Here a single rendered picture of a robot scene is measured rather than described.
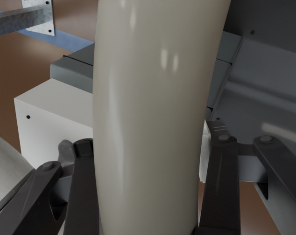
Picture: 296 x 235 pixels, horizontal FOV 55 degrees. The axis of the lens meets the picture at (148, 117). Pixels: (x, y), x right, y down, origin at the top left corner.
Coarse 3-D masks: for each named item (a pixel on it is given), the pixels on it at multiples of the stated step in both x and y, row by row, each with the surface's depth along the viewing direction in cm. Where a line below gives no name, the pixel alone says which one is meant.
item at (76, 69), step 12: (228, 36) 119; (240, 36) 122; (84, 48) 79; (228, 48) 104; (60, 60) 70; (72, 60) 71; (84, 60) 73; (216, 60) 91; (228, 60) 94; (60, 72) 68; (72, 72) 67; (84, 72) 67; (216, 72) 83; (228, 72) 87; (72, 84) 68; (84, 84) 67; (216, 84) 76; (216, 96) 70
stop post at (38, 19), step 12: (24, 0) 157; (36, 0) 154; (48, 0) 151; (12, 12) 142; (24, 12) 144; (36, 12) 151; (48, 12) 154; (0, 24) 132; (12, 24) 138; (24, 24) 145; (36, 24) 153; (48, 24) 158
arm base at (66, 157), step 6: (60, 144) 60; (66, 144) 60; (60, 150) 61; (66, 150) 60; (60, 156) 61; (66, 156) 60; (72, 156) 60; (60, 162) 62; (66, 162) 61; (72, 162) 60
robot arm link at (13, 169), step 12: (0, 144) 50; (0, 156) 48; (12, 156) 50; (0, 168) 47; (12, 168) 48; (24, 168) 51; (0, 180) 46; (12, 180) 47; (24, 180) 49; (0, 192) 46; (12, 192) 47; (0, 204) 45
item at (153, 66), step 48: (144, 0) 5; (192, 0) 5; (96, 48) 6; (144, 48) 6; (192, 48) 6; (96, 96) 7; (144, 96) 6; (192, 96) 6; (96, 144) 7; (144, 144) 6; (192, 144) 7; (144, 192) 7; (192, 192) 8
